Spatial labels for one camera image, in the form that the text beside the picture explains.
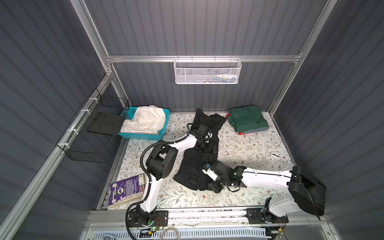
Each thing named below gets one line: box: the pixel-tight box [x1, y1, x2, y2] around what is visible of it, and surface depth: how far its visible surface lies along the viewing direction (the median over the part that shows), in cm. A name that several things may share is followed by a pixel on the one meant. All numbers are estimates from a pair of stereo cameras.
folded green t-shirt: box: [226, 104, 270, 133], surface depth 110 cm
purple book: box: [108, 173, 146, 209], surface depth 81 cm
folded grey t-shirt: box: [241, 127, 270, 134], surface depth 107 cm
